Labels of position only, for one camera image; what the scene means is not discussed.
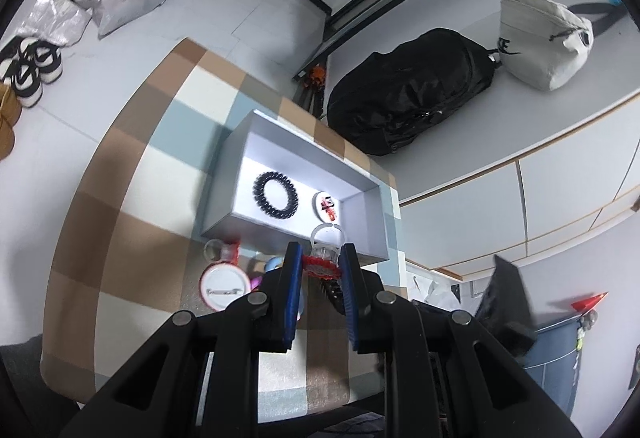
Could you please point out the crumpled white plastic bag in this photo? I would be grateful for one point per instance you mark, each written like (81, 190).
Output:
(430, 290)

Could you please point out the white canvas bag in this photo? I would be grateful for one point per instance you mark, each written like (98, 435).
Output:
(535, 48)

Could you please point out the black and white sneaker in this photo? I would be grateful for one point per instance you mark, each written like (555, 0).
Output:
(25, 86)
(47, 61)
(7, 58)

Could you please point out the red paper plane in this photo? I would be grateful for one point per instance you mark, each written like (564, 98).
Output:
(582, 303)

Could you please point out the checkered tablecloth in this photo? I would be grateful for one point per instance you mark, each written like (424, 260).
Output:
(150, 168)

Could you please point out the silver plastic bag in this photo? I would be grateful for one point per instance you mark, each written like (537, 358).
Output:
(55, 18)

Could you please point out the black backpack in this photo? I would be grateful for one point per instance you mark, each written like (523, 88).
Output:
(400, 88)

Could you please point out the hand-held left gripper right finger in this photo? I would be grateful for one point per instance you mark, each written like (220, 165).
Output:
(351, 303)

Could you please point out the blue bin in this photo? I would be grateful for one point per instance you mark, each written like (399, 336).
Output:
(555, 368)

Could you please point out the large white round badge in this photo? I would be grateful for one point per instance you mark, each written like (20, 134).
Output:
(222, 279)

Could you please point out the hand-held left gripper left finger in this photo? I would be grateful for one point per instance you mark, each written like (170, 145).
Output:
(291, 298)

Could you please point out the brown slipper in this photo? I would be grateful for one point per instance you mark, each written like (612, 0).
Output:
(7, 118)

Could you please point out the small white round badge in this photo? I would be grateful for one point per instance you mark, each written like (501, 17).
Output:
(325, 205)

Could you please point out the grey cardboard box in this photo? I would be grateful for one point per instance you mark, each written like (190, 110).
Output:
(285, 153)

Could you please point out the orange and black tool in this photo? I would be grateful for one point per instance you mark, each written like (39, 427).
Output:
(316, 76)

